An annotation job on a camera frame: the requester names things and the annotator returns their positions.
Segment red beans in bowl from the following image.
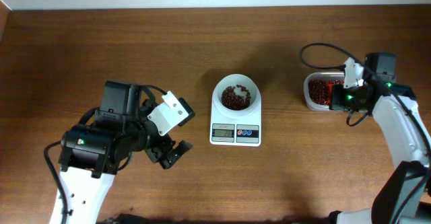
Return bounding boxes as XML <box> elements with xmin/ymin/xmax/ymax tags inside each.
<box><xmin>222</xmin><ymin>85</ymin><xmax>251</xmax><ymax>110</ymax></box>

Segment left black cable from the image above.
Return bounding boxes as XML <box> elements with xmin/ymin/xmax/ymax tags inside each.
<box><xmin>43</xmin><ymin>141</ymin><xmax>73</xmax><ymax>224</ymax></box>

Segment red beans in container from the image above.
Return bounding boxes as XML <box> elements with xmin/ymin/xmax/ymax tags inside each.
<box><xmin>308</xmin><ymin>79</ymin><xmax>331</xmax><ymax>106</ymax></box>

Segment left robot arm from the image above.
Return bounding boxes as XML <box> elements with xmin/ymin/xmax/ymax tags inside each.
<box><xmin>44</xmin><ymin>81</ymin><xmax>195</xmax><ymax>223</ymax></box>

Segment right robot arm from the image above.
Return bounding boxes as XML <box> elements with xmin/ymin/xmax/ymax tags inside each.
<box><xmin>330</xmin><ymin>53</ymin><xmax>430</xmax><ymax>224</ymax></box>

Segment white round bowl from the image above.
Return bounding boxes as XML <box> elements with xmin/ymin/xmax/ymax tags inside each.
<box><xmin>212</xmin><ymin>74</ymin><xmax>261</xmax><ymax>114</ymax></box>

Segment clear plastic container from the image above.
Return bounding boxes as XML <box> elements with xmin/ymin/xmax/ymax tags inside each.
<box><xmin>304</xmin><ymin>72</ymin><xmax>363</xmax><ymax>112</ymax></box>

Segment orange measuring scoop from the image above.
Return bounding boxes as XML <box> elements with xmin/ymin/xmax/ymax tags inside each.
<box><xmin>325</xmin><ymin>80</ymin><xmax>344</xmax><ymax>98</ymax></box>

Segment white digital kitchen scale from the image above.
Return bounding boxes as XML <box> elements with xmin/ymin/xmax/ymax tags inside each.
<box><xmin>209</xmin><ymin>82</ymin><xmax>262</xmax><ymax>147</ymax></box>

